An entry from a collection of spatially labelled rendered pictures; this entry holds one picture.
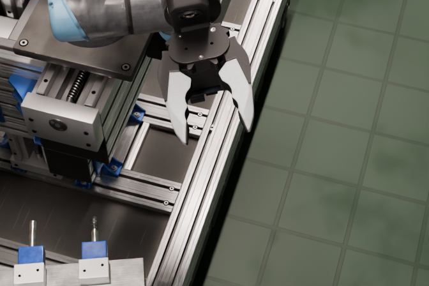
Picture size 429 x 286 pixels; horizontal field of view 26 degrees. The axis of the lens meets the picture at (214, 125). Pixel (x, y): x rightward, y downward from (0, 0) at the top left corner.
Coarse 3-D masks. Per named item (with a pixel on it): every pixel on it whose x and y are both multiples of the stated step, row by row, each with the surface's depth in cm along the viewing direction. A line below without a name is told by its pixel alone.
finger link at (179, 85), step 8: (176, 72) 107; (176, 80) 106; (184, 80) 106; (168, 88) 105; (176, 88) 105; (184, 88) 105; (192, 88) 106; (168, 96) 105; (176, 96) 105; (184, 96) 104; (168, 104) 104; (176, 104) 104; (184, 104) 104; (168, 112) 104; (176, 112) 103; (184, 112) 103; (176, 120) 103; (184, 120) 103; (176, 128) 103; (184, 128) 102; (184, 136) 102; (184, 144) 103
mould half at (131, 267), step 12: (60, 264) 159; (72, 264) 159; (120, 264) 159; (132, 264) 159; (0, 276) 158; (12, 276) 158; (48, 276) 158; (60, 276) 158; (72, 276) 158; (120, 276) 158; (132, 276) 158; (144, 276) 159
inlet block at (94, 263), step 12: (96, 228) 163; (96, 240) 161; (84, 252) 159; (96, 252) 159; (84, 264) 156; (96, 264) 156; (108, 264) 156; (84, 276) 155; (96, 276) 155; (108, 276) 155
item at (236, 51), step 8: (232, 40) 108; (232, 48) 107; (240, 48) 107; (224, 56) 107; (232, 56) 107; (240, 56) 107; (240, 64) 106; (248, 64) 106; (248, 72) 105; (248, 80) 105
